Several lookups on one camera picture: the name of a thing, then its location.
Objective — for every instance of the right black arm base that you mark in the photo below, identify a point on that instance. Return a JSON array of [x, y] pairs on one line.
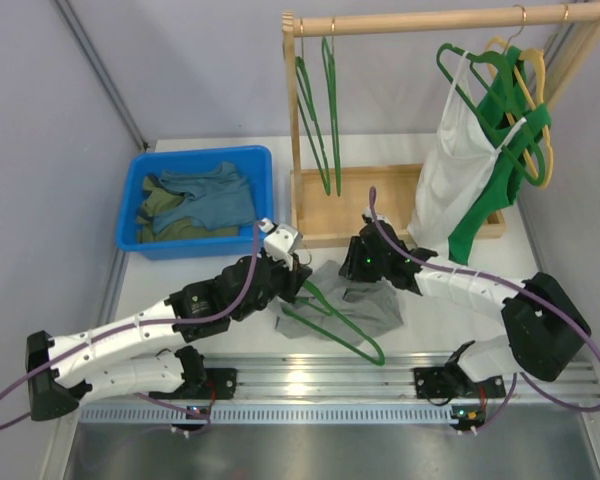
[[439, 385]]

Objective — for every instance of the white tank top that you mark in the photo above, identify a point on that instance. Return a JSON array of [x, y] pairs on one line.
[[456, 167]]

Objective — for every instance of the grey tank top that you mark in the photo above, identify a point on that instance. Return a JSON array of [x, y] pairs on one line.
[[372, 307]]

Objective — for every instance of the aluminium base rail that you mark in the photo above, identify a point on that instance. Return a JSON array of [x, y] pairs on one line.
[[348, 379]]

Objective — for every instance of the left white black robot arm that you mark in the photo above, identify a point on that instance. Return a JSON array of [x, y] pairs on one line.
[[151, 351]]

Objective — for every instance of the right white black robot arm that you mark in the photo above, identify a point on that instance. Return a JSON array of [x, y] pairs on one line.
[[543, 328]]

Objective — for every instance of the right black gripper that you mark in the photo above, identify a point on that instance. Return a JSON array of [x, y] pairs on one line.
[[353, 268]]

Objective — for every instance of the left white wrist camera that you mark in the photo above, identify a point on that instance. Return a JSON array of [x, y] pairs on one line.
[[280, 241]]

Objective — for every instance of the teal blue garment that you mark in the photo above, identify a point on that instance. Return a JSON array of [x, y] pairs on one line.
[[212, 200]]

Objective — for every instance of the wooden clothes rack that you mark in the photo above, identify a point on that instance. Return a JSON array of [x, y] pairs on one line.
[[331, 221]]

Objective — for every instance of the yellow hanger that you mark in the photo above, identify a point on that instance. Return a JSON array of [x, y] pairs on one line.
[[536, 58]]

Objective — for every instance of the perforated cable duct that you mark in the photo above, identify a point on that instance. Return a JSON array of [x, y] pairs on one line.
[[281, 414]]

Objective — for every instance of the green tank top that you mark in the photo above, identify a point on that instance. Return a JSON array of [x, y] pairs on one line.
[[502, 187]]

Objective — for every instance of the olive green garment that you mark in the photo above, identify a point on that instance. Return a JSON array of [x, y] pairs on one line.
[[158, 200]]

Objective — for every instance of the blue plastic bin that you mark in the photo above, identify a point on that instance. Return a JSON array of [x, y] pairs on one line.
[[253, 162]]

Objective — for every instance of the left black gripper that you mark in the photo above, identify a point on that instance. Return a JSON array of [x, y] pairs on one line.
[[296, 280]]

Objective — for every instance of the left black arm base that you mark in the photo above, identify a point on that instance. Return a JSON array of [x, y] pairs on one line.
[[200, 382]]

